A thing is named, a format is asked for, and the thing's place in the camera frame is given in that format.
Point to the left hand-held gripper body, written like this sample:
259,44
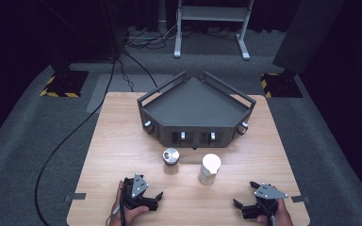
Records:
139,185

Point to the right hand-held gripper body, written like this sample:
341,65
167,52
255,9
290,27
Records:
268,191

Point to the silver lid spice jar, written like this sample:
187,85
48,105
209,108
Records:
171,156

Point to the white lid spice jar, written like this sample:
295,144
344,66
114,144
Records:
210,163

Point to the dark grey corner shelf rack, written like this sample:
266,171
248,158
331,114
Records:
194,100

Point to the person's right hand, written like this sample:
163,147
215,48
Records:
283,216

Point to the person's left hand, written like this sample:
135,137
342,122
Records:
118,207

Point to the grey tape strip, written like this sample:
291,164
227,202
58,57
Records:
300,199
75,196

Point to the black base with hazard tape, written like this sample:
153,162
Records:
66,83
281,85

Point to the dark slanted panel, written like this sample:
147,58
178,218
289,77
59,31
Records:
308,34

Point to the grey metal stand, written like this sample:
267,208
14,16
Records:
212,14

